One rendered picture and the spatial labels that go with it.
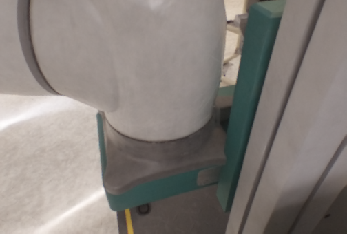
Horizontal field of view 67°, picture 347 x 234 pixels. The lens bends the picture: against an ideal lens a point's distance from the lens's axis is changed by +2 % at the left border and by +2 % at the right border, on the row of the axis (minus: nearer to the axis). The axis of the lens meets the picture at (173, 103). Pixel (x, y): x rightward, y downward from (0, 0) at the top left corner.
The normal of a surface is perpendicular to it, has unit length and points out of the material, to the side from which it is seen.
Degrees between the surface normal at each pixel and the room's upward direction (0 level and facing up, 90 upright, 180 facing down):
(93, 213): 0
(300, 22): 90
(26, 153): 0
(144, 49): 87
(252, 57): 90
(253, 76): 90
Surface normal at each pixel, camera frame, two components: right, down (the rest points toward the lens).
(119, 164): -0.17, -0.61
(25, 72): -0.11, 0.74
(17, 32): -0.10, 0.32
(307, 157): 0.29, 0.61
